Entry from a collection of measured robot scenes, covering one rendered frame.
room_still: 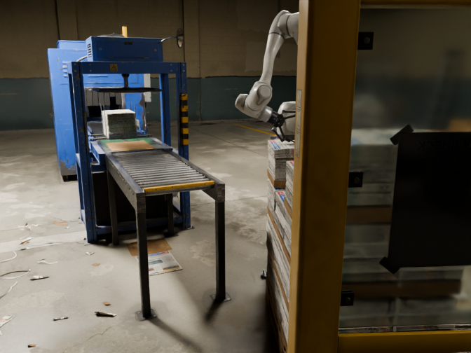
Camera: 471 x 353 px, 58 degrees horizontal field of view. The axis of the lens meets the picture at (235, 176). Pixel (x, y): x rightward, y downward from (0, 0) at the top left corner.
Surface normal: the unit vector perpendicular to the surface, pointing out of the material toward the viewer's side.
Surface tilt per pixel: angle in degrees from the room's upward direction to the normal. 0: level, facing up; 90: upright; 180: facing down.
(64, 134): 90
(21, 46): 90
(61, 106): 90
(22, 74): 90
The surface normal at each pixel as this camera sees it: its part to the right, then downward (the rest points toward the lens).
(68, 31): 0.41, 0.22
